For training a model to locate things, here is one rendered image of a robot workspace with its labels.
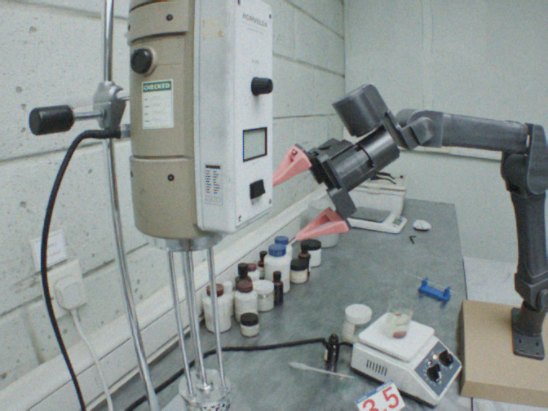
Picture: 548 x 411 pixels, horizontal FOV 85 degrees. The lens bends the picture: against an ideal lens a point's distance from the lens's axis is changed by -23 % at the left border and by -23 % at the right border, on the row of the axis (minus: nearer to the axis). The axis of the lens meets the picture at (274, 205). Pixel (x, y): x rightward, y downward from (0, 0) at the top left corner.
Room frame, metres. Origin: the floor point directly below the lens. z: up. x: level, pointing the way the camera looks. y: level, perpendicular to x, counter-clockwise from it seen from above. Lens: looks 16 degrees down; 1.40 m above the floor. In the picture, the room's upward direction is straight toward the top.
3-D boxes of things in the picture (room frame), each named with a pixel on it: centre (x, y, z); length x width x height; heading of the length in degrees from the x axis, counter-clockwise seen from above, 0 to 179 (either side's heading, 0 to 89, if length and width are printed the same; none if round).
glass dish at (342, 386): (0.52, -0.13, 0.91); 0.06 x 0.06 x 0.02
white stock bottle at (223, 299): (0.74, 0.13, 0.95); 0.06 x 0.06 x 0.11
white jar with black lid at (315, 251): (1.12, -0.12, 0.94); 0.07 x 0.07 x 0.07
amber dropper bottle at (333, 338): (0.61, -0.12, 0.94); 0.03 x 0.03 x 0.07
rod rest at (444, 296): (0.87, -0.46, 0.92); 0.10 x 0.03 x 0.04; 36
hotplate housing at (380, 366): (0.55, -0.26, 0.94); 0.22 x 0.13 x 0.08; 44
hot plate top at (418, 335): (0.57, -0.24, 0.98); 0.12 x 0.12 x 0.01; 44
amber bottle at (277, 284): (0.87, -0.01, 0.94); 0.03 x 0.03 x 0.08
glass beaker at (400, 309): (0.57, -0.23, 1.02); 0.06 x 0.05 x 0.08; 140
